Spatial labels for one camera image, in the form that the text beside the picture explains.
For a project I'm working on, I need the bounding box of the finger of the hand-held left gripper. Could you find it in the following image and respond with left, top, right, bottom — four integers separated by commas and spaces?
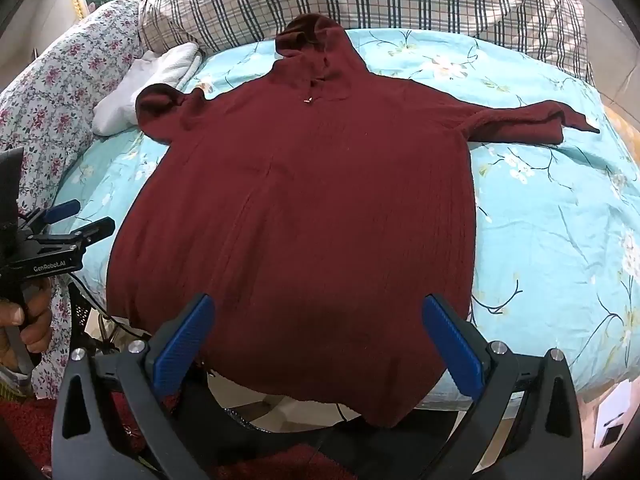
22, 199, 82, 233
37, 216, 116, 257

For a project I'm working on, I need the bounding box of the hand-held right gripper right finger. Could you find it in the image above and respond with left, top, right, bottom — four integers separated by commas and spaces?
421, 294, 585, 480

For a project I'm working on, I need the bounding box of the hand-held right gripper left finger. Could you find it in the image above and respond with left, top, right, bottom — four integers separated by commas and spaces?
51, 292, 221, 480

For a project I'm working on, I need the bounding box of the maroon hooded sweater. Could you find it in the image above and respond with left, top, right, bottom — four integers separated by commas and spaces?
106, 12, 601, 428

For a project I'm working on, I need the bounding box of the person's left hand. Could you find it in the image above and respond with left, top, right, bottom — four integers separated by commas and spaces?
0, 277, 53, 357

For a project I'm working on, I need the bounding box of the pink floral quilt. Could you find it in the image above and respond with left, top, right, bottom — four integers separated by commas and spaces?
0, 0, 151, 401

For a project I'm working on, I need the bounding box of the white cloth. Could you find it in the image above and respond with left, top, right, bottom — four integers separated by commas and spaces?
92, 42, 203, 136

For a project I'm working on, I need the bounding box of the light blue floral bed sheet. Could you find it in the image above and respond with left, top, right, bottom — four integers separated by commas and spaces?
52, 27, 640, 411

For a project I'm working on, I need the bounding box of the white paper sheet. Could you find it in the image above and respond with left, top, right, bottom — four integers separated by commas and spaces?
590, 380, 640, 448

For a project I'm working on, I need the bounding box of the black cable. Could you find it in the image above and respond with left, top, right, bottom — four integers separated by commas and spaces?
70, 272, 151, 341

